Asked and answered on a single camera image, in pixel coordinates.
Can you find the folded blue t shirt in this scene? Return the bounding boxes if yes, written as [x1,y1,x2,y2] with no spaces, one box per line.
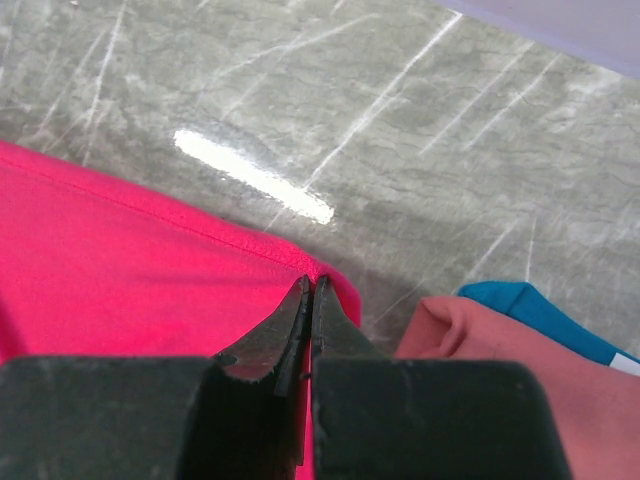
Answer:
[458,281,639,376]

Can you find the magenta t shirt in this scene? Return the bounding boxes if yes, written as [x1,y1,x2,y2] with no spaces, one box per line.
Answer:
[1,143,361,479]

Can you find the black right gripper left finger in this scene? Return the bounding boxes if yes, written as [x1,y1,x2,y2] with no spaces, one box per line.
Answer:
[1,277,311,479]

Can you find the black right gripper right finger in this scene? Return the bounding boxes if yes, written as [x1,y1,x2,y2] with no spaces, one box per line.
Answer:
[311,277,571,479]

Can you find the folded salmon pink t shirt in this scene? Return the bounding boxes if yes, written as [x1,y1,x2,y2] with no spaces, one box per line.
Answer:
[395,296,639,479]

